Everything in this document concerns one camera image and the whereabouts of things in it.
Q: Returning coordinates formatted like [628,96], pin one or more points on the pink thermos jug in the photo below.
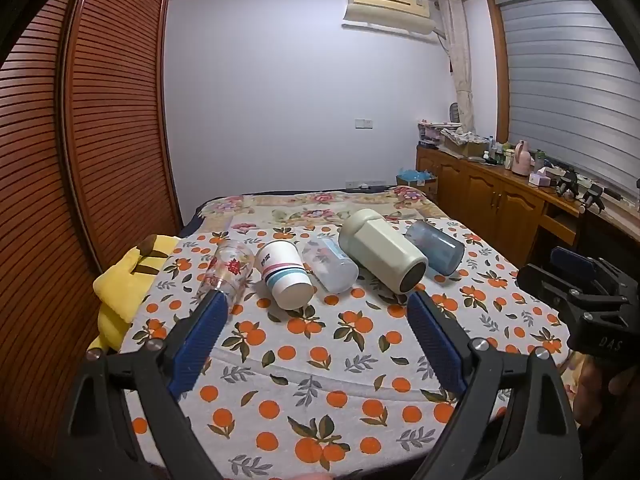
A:
[521,160]

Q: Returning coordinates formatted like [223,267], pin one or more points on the cream insulated cup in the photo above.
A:
[382,249]

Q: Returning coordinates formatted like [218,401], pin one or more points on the clear glass cup red print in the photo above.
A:
[229,269]

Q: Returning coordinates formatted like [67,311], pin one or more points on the green bottle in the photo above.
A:
[539,161]

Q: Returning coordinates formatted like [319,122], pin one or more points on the grey window blind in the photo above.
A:
[565,85]

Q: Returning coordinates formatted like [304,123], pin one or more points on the cardboard box with cloth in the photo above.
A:
[462,144]

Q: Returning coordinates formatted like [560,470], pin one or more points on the wooden cabinet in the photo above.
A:
[500,200]

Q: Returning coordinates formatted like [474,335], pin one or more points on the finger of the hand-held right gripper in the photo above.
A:
[547,285]
[575,261]

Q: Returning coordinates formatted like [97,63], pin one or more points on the blue translucent cup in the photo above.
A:
[436,247]

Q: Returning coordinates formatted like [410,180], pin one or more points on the black tripod gadget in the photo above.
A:
[594,197]
[568,182]

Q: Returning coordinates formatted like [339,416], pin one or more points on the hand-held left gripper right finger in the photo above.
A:
[440,347]

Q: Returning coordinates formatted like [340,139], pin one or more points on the person's right hand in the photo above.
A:
[592,392]

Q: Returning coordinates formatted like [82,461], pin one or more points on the pink storage stack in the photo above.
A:
[430,134]

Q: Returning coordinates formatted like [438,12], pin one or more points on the white power strip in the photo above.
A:
[367,184]

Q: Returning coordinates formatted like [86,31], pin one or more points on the white striped cup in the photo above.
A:
[285,275]

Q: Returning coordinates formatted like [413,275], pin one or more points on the clear pale plastic cup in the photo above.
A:
[331,266]

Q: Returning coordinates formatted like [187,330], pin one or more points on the yellow plush toy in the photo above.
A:
[122,285]

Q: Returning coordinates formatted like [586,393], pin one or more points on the beige curtain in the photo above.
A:
[461,60]

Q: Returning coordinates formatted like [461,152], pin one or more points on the orange fruit print blanket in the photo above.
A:
[320,360]

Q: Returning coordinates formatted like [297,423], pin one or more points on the cream air conditioner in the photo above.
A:
[387,7]

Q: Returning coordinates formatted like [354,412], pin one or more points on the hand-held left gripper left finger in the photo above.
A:
[200,340]

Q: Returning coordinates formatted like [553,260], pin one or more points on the white wall socket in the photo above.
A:
[363,123]

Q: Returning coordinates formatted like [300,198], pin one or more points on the pink tissue box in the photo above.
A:
[540,178]

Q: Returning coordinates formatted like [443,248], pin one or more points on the wooden louvred wardrobe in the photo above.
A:
[75,160]

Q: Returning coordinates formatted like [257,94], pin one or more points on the floral blanket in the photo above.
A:
[310,205]

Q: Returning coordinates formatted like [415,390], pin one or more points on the box with blue bag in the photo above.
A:
[415,180]

